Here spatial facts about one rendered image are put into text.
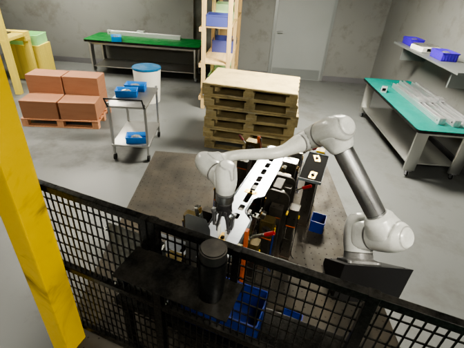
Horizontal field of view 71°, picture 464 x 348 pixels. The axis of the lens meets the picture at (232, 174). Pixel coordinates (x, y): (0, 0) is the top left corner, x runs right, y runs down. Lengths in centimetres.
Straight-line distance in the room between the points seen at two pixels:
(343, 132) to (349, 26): 698
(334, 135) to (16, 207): 128
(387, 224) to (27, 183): 151
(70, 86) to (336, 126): 468
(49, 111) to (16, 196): 440
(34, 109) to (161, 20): 392
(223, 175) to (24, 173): 75
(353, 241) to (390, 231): 24
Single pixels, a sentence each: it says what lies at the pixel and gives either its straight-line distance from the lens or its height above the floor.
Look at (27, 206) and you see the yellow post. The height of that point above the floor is 151.
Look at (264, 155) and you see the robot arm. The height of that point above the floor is 142.
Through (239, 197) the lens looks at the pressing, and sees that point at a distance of 203.
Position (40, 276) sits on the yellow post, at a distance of 142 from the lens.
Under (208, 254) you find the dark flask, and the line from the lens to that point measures 82.
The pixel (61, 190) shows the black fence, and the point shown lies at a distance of 121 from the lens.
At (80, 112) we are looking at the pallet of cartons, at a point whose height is 26.
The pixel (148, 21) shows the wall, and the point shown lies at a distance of 846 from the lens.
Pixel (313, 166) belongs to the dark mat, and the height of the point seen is 116.
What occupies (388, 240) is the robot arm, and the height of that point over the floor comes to 114.
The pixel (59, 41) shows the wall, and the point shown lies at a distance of 934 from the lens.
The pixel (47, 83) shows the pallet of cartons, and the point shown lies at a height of 54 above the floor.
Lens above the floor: 220
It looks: 32 degrees down
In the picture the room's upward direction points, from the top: 4 degrees clockwise
